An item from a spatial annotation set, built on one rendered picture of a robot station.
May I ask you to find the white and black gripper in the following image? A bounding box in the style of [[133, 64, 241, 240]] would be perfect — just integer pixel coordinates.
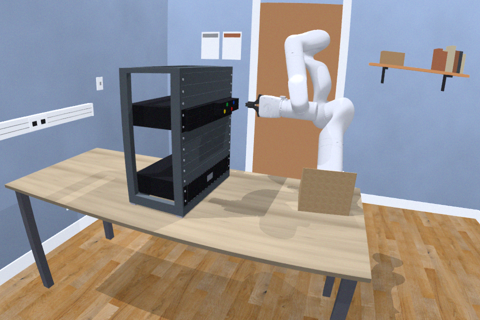
[[245, 94, 283, 118]]

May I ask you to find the dark grey server rack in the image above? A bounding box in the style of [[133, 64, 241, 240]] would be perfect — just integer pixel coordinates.
[[119, 65, 239, 218]]

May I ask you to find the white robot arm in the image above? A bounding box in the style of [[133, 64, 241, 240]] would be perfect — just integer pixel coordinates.
[[280, 30, 355, 172]]

